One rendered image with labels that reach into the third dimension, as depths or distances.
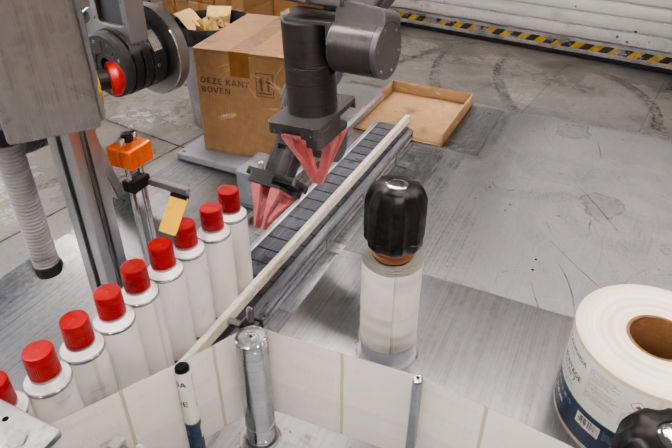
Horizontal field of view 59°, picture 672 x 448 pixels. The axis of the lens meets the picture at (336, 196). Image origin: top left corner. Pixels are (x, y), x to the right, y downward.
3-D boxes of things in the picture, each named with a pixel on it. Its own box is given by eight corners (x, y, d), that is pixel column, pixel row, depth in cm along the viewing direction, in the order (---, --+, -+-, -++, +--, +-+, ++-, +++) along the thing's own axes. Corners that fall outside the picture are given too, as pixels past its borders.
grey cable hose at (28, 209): (48, 284, 75) (-3, 133, 63) (28, 276, 76) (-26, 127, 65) (70, 268, 77) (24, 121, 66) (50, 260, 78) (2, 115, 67)
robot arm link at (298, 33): (300, -2, 66) (268, 10, 62) (353, 4, 62) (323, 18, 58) (304, 59, 69) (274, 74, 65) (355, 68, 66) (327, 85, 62)
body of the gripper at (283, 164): (292, 189, 103) (306, 149, 104) (243, 174, 107) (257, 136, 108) (306, 197, 109) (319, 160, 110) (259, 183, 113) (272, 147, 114)
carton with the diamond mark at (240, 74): (291, 164, 146) (286, 58, 131) (204, 149, 152) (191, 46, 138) (331, 115, 170) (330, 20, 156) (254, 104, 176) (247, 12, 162)
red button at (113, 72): (94, 70, 63) (123, 65, 64) (88, 59, 65) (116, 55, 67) (102, 104, 65) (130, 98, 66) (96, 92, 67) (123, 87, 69)
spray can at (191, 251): (199, 345, 92) (180, 238, 81) (177, 330, 95) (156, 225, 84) (223, 325, 95) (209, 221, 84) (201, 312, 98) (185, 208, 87)
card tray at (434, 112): (441, 147, 158) (443, 134, 156) (352, 128, 167) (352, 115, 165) (471, 106, 180) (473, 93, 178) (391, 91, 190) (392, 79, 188)
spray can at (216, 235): (231, 324, 96) (217, 219, 85) (202, 316, 97) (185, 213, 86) (245, 303, 100) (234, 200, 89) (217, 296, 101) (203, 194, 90)
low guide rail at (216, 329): (114, 455, 74) (111, 445, 73) (107, 451, 75) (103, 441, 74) (409, 122, 156) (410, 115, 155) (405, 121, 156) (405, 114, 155)
